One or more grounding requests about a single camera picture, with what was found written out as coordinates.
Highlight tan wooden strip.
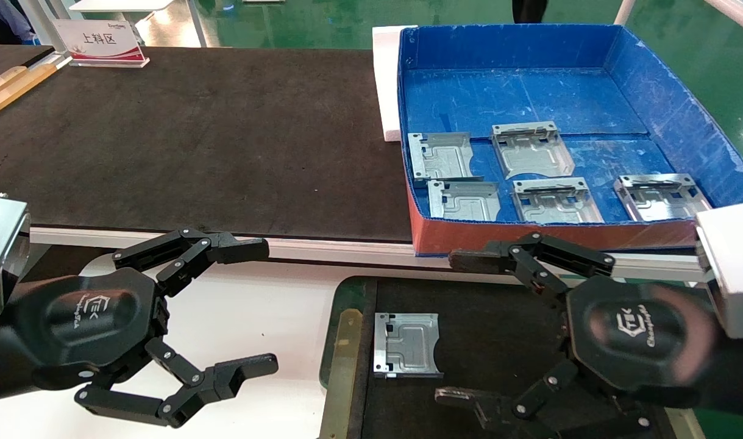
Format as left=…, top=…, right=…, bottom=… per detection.
left=0, top=63, right=59, bottom=123

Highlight blue fabric object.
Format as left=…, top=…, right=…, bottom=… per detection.
left=0, top=0, right=35, bottom=45

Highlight dark clothed passerby legs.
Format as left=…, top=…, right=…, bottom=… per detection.
left=511, top=0, right=550, bottom=24

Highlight black container tray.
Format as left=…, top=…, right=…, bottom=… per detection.
left=318, top=276, right=707, bottom=439

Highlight white background table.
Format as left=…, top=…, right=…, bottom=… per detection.
left=68, top=0, right=208, bottom=48

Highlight white and red sign placard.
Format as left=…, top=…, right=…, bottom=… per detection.
left=51, top=18, right=151, bottom=68

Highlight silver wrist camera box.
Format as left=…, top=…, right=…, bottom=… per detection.
left=0, top=195, right=31, bottom=318
left=694, top=201, right=743, bottom=340

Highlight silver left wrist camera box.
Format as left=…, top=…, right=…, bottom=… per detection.
left=0, top=195, right=31, bottom=318

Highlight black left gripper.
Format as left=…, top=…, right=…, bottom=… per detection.
left=10, top=228, right=280, bottom=428

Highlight blue corrugated plastic box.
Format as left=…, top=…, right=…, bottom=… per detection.
left=397, top=23, right=743, bottom=257

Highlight dark felt table mat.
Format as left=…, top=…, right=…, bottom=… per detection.
left=0, top=46, right=416, bottom=243

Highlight white tubular frame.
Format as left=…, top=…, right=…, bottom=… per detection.
left=613, top=0, right=743, bottom=38

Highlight white foam block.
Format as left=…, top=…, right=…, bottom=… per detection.
left=371, top=24, right=418, bottom=142

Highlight aluminium table edge rail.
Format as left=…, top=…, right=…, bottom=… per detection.
left=30, top=227, right=713, bottom=283

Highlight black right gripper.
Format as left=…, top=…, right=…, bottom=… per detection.
left=434, top=231, right=718, bottom=439

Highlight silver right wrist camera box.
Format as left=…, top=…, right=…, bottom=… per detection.
left=694, top=201, right=743, bottom=340

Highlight white metal stand post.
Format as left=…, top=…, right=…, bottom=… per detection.
left=19, top=0, right=73, bottom=55

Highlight stamped sheet metal bracket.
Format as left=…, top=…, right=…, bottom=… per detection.
left=427, top=179, right=502, bottom=221
left=491, top=121, right=576, bottom=180
left=373, top=312, right=441, bottom=379
left=407, top=132, right=474, bottom=184
left=613, top=173, right=713, bottom=223
left=511, top=177, right=605, bottom=224

